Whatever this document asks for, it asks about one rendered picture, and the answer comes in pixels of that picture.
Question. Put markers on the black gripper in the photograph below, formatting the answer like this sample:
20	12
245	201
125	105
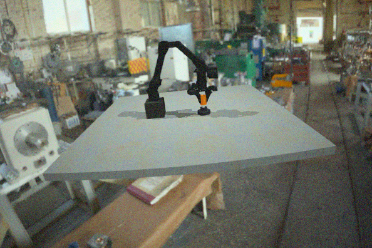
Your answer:
202	86

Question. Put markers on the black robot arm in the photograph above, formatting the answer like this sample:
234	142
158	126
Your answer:
163	47

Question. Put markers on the orange knob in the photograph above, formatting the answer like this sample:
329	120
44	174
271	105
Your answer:
203	100

